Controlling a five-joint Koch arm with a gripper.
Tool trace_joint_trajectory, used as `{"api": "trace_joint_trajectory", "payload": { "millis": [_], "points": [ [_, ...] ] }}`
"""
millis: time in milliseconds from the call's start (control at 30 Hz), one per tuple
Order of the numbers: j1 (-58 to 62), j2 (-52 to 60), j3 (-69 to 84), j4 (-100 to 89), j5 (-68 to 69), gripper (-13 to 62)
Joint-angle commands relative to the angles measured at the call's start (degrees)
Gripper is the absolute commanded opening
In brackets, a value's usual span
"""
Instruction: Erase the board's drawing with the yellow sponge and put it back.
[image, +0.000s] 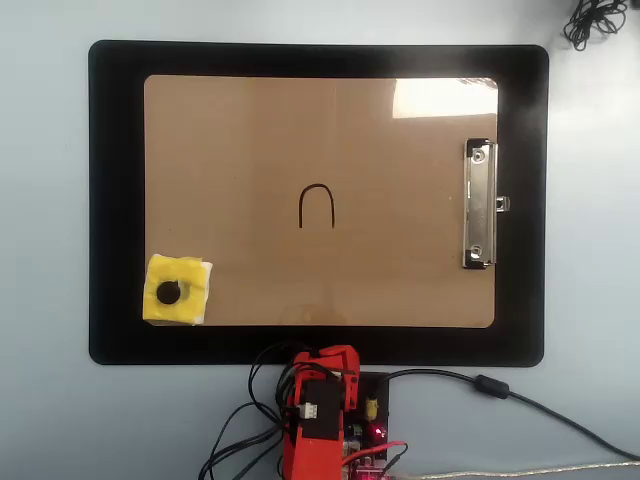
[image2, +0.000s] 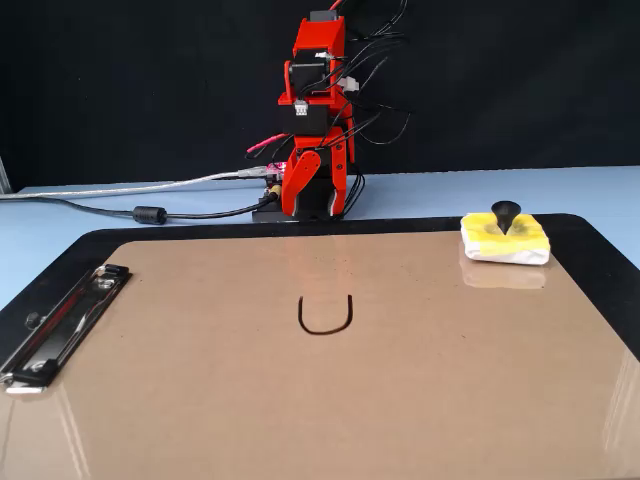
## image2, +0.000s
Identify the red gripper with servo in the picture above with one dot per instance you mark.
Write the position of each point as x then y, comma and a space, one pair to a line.
312, 142

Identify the silver metal clipboard clip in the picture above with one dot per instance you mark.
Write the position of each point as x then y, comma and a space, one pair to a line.
65, 320

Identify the brown clipboard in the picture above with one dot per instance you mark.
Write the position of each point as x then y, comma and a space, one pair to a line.
320, 400

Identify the controller circuit board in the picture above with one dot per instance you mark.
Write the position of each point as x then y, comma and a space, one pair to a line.
275, 172

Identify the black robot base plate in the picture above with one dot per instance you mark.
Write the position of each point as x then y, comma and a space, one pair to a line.
267, 215

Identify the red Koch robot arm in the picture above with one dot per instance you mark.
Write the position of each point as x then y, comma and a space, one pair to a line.
320, 40

